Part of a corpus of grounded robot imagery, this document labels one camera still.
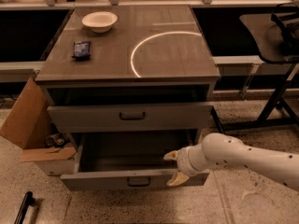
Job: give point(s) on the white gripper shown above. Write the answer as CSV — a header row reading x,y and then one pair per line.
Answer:
x,y
184,160

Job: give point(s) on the grey drawer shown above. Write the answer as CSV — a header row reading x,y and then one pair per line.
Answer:
x,y
125,160
127,118

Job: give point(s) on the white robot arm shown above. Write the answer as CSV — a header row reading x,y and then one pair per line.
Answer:
x,y
218,149

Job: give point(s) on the grey top drawer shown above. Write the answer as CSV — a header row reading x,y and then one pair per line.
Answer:
x,y
127,118

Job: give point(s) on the grey drawer cabinet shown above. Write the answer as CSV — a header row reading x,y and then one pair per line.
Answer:
x,y
151,55

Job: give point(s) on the open cardboard box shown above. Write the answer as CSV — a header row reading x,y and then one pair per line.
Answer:
x,y
27,126

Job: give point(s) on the cans inside cardboard box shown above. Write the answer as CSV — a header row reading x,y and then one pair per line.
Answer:
x,y
55,140

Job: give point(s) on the dark snack packet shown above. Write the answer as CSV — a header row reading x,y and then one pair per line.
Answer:
x,y
81,50

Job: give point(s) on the black bar on floor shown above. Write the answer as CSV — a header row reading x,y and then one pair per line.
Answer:
x,y
28,200

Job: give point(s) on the white bowl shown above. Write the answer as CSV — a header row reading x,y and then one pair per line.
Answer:
x,y
99,22

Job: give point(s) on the black chair with metal legs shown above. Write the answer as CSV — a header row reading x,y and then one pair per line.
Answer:
x,y
268,39

